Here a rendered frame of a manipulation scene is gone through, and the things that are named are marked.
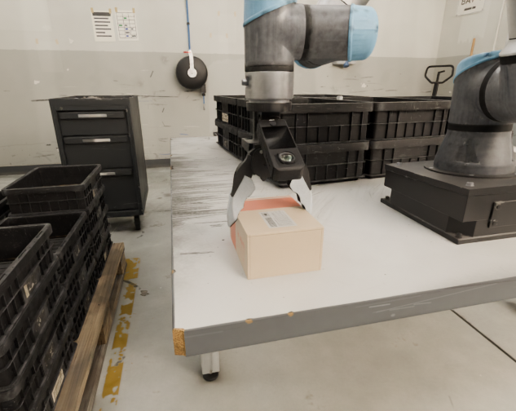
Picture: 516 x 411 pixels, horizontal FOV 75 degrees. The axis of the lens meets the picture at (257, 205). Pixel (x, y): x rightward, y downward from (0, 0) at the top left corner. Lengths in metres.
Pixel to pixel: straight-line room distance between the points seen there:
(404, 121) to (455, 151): 0.35
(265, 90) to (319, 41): 0.10
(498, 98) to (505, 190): 0.16
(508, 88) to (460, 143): 0.14
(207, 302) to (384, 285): 0.26
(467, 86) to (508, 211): 0.25
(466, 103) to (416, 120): 0.38
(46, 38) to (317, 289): 4.26
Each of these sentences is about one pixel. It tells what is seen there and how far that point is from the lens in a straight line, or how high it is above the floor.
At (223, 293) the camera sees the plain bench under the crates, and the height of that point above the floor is 0.70.
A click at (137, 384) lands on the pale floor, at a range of 1.38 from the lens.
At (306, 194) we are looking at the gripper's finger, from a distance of 0.57.
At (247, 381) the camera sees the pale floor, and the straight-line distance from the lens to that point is 1.33.
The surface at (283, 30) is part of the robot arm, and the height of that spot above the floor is 1.05.
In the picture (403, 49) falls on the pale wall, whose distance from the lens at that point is 5.35.
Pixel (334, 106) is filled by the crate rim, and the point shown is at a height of 0.92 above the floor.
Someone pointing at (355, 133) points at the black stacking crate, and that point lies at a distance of 1.03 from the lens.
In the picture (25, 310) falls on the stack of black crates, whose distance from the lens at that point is 0.98.
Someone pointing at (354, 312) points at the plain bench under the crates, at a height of 0.69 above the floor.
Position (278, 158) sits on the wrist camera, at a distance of 0.46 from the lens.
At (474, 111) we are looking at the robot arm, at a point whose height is 0.93.
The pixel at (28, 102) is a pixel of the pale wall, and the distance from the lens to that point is 4.60.
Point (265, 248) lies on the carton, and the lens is 0.50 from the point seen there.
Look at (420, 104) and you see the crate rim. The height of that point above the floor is 0.92.
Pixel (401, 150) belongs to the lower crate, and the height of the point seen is 0.78.
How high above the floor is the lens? 0.98
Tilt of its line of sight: 20 degrees down
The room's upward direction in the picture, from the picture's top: straight up
